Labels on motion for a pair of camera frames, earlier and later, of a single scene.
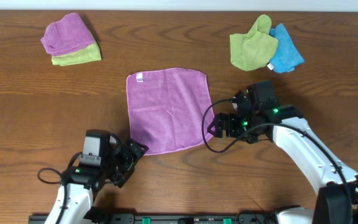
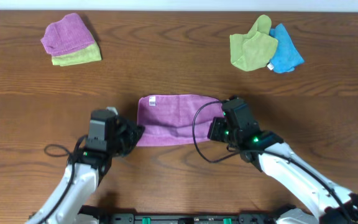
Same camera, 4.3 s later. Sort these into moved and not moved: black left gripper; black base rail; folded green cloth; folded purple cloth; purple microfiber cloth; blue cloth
Moved: black left gripper; purple microfiber cloth
Not moved: folded green cloth; folded purple cloth; blue cloth; black base rail
